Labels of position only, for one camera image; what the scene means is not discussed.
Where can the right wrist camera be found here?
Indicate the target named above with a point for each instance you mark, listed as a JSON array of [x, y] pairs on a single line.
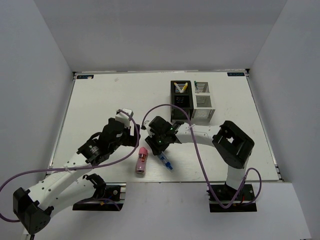
[[146, 127]]

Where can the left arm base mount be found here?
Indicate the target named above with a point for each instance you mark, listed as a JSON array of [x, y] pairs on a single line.
[[109, 198]]

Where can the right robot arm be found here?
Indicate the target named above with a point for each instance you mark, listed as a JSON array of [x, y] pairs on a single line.
[[233, 144]]

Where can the black slotted pen holder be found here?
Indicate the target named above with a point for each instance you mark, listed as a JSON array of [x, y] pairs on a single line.
[[181, 100]]

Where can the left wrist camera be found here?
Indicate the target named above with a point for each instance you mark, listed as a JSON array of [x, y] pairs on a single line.
[[123, 116]]

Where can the green capped pen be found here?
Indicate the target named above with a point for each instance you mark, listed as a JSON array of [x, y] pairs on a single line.
[[196, 87]]

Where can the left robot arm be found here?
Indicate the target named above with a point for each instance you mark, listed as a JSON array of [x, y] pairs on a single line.
[[35, 206]]

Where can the white slotted pen holder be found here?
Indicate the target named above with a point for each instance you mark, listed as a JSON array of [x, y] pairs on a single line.
[[203, 102]]

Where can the right blue table label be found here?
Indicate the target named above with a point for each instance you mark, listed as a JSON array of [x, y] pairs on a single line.
[[235, 74]]

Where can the pink glue stick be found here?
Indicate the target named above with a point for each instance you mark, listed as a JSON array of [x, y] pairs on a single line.
[[141, 163]]

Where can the yellow capped white marker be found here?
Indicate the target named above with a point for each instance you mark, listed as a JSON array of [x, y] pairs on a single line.
[[178, 88]]

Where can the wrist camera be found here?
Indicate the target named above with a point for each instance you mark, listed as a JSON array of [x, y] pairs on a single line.
[[146, 127], [123, 116]]

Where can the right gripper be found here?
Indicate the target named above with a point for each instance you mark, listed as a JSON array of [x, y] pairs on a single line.
[[157, 148]]

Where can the blue correction tape pen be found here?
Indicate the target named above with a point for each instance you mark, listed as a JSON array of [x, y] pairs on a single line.
[[164, 160]]

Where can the blue table label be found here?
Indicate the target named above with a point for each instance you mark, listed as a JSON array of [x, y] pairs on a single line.
[[235, 74], [85, 76]]

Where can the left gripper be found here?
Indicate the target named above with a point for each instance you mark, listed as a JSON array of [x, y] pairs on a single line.
[[131, 140]]

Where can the yellow white pen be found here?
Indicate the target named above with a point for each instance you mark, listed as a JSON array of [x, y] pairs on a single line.
[[184, 88]]

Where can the left blue table label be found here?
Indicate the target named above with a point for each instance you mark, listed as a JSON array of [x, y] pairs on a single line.
[[85, 76]]

